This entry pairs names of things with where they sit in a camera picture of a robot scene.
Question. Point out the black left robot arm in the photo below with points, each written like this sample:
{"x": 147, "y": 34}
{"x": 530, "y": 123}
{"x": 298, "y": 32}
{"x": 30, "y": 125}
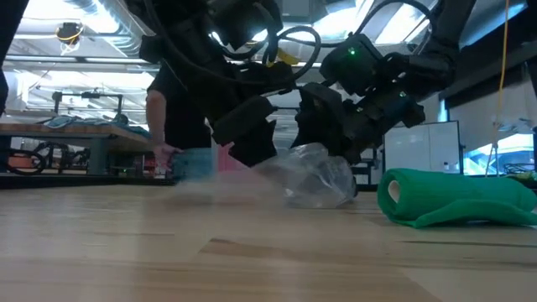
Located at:
{"x": 189, "y": 46}

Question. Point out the blue cloth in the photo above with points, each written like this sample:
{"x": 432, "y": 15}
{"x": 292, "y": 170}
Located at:
{"x": 63, "y": 121}

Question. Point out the person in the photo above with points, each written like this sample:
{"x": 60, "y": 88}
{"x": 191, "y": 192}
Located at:
{"x": 180, "y": 126}

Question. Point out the white cabinet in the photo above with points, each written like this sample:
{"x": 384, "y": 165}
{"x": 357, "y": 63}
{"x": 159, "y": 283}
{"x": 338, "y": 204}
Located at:
{"x": 419, "y": 147}

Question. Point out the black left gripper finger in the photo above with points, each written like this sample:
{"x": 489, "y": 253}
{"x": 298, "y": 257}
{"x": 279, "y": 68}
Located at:
{"x": 256, "y": 144}

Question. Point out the wooden workbench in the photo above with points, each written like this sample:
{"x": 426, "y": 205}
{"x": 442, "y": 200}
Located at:
{"x": 84, "y": 130}

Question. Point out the clear plastic bag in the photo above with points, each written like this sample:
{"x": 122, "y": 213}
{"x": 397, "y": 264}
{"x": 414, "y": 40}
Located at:
{"x": 310, "y": 180}

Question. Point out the long ceiling light strip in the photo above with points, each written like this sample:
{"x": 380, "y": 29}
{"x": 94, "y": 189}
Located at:
{"x": 84, "y": 60}

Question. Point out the black camera gantry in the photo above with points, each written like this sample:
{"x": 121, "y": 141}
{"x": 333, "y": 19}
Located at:
{"x": 88, "y": 95}

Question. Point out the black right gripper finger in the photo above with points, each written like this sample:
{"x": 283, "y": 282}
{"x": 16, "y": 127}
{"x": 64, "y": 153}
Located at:
{"x": 321, "y": 117}

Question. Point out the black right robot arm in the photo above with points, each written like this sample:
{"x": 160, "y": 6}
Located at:
{"x": 440, "y": 42}

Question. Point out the green elastic bandage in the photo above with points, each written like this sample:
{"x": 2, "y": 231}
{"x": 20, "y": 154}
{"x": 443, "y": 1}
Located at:
{"x": 440, "y": 197}

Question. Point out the black metal table frame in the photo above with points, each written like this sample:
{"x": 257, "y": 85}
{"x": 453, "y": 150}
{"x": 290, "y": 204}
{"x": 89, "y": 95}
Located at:
{"x": 84, "y": 181}

